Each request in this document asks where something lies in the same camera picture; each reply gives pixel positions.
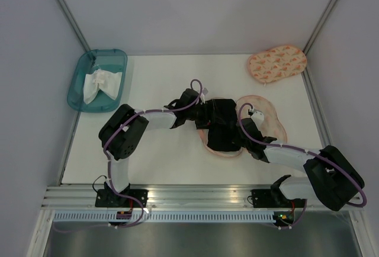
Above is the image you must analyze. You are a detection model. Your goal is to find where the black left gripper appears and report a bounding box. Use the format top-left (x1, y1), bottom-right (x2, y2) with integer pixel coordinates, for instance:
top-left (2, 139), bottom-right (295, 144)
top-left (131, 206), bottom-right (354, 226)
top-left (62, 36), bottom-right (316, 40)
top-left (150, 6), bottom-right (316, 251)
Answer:
top-left (186, 100), bottom-right (226, 130)

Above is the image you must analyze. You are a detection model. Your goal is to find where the white slotted cable duct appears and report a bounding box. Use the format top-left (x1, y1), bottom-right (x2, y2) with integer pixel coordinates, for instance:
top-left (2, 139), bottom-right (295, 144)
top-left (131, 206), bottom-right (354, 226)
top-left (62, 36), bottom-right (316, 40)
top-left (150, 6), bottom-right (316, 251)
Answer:
top-left (54, 210), bottom-right (275, 223)

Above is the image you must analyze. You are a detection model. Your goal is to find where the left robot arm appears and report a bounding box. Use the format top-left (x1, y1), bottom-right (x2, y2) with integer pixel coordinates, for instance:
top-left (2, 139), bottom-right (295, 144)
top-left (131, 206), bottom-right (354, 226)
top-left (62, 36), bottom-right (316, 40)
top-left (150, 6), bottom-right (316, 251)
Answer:
top-left (98, 88), bottom-right (208, 207)

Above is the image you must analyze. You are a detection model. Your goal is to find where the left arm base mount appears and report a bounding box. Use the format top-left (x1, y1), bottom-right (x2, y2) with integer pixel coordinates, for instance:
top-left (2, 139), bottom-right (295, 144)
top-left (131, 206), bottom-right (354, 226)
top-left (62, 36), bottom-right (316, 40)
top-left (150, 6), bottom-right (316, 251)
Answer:
top-left (95, 189), bottom-right (148, 208)

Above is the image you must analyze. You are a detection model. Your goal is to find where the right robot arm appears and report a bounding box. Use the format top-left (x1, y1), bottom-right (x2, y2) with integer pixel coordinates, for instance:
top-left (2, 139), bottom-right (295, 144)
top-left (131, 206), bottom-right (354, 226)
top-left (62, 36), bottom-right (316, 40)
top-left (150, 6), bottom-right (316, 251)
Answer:
top-left (236, 118), bottom-right (367, 211)

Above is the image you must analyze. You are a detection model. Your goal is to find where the white cloth in bin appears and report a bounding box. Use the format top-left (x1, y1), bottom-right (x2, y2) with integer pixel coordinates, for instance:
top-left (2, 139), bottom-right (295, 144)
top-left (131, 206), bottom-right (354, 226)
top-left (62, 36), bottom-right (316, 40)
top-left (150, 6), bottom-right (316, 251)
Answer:
top-left (83, 69), bottom-right (123, 104)

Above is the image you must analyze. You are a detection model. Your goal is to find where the aluminium corner post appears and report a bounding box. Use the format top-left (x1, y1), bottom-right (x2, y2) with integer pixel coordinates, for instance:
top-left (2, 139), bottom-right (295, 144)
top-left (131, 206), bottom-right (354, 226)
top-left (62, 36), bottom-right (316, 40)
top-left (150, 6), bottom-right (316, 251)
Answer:
top-left (303, 0), bottom-right (355, 55)
top-left (55, 0), bottom-right (91, 52)

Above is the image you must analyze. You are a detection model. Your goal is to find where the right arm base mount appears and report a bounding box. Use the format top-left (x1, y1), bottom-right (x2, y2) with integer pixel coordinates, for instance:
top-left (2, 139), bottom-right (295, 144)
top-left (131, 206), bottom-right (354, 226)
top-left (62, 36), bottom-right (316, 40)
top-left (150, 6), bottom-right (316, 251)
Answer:
top-left (249, 189), bottom-right (305, 210)

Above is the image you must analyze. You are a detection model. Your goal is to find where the black bra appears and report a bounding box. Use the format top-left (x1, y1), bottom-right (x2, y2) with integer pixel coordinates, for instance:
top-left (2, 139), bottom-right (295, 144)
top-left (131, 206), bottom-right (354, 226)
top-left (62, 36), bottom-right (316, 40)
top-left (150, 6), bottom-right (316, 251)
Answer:
top-left (206, 98), bottom-right (241, 152)

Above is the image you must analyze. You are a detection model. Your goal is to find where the right aluminium corner post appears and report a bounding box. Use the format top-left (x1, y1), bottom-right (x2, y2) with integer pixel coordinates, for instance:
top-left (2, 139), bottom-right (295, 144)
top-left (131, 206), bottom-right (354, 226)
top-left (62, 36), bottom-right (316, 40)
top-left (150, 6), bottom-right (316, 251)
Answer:
top-left (303, 0), bottom-right (355, 55)

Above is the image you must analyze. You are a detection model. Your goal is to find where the left aluminium corner post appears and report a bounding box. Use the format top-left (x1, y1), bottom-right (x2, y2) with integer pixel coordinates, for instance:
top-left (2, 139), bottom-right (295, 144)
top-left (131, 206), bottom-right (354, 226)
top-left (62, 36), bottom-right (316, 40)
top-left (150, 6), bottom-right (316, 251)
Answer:
top-left (55, 0), bottom-right (91, 52)

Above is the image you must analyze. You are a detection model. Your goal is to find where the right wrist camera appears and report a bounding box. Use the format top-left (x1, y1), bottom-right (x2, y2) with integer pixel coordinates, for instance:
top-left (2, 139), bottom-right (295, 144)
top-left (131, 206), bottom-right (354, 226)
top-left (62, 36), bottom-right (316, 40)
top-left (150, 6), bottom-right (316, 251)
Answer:
top-left (248, 109), bottom-right (265, 128)

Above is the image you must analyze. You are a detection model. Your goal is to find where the floral mesh laundry bag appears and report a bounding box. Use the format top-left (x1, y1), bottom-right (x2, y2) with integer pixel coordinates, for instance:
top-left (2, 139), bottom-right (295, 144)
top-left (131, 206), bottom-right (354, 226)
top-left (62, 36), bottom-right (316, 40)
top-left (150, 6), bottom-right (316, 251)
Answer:
top-left (197, 95), bottom-right (288, 159)

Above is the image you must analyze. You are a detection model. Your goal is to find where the aluminium front rail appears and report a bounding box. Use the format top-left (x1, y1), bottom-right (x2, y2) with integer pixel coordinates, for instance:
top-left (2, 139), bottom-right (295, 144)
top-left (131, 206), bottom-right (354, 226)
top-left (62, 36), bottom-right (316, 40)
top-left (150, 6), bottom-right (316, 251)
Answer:
top-left (41, 183), bottom-right (364, 210)

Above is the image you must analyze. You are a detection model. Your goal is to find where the teal plastic bin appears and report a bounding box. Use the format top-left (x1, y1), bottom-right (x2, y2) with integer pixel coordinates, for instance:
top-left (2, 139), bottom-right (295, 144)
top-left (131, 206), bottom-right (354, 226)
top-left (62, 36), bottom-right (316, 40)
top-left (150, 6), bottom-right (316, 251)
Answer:
top-left (66, 49), bottom-right (128, 113)

